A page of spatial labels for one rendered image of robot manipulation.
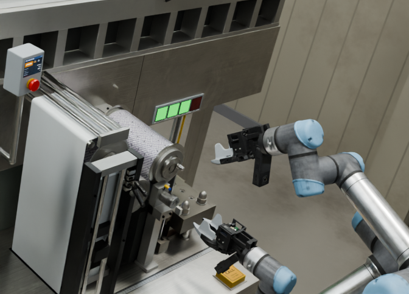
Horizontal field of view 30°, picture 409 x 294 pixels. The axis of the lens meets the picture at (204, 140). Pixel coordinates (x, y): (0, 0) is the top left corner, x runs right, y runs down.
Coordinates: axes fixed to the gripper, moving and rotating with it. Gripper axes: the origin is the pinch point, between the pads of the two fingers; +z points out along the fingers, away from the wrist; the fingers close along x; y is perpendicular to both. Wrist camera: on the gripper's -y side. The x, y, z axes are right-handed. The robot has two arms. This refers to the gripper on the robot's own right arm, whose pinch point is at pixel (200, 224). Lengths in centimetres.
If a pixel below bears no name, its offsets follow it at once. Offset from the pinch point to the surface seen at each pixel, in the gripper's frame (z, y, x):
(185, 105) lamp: 45, 10, -36
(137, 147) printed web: 21.9, 19.0, 11.7
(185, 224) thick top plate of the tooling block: 9.5, -8.8, -5.7
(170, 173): 11.5, 14.2, 6.4
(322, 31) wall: 116, -22, -243
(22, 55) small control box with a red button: 15, 62, 64
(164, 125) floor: 175, -109, -184
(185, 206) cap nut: 11.7, -2.8, -5.8
